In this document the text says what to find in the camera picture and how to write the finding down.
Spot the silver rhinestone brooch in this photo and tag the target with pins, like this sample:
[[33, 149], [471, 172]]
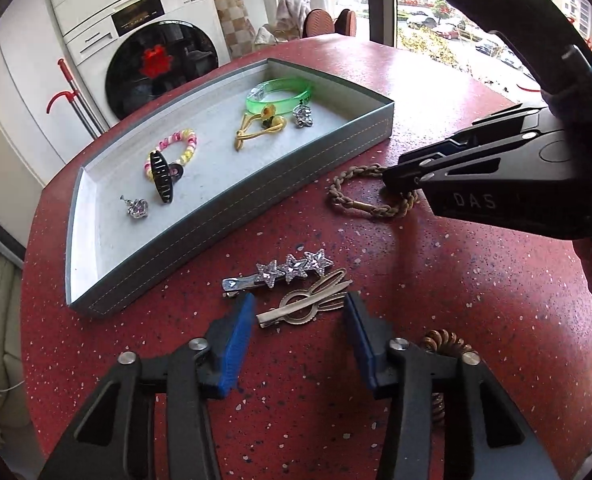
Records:
[[303, 116]]

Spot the black hair claw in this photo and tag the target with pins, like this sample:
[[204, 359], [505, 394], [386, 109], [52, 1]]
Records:
[[160, 175]]

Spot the row of parked cars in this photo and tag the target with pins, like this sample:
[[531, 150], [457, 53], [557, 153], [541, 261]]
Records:
[[446, 30]]

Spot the white cloth on chair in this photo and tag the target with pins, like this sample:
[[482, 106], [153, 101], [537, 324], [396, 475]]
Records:
[[291, 15]]

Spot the white washing machine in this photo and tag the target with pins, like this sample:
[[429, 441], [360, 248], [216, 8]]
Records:
[[91, 45]]

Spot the grey jewelry tray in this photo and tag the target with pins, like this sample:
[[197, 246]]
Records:
[[216, 125]]

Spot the silver rabbit hair clip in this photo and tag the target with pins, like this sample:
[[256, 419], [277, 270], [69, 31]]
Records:
[[296, 307]]

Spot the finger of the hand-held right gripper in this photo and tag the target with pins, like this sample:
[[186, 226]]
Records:
[[426, 170], [501, 122]]

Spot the green translucent bangle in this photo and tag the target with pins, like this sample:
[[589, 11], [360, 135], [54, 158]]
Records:
[[293, 99]]

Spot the silver star hair clip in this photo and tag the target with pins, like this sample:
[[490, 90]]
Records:
[[291, 269]]

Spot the white tall cabinet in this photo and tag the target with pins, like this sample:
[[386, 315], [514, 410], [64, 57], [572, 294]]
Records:
[[11, 125]]

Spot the brown round chair back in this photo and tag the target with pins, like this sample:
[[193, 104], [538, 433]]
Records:
[[318, 22], [347, 21]]

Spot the crystal crown pendant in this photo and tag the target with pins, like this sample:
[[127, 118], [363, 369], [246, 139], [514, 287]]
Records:
[[137, 207]]

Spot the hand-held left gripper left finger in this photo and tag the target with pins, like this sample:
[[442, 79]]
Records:
[[236, 340]]

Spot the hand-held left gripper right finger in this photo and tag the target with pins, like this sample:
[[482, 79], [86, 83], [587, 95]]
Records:
[[358, 340]]

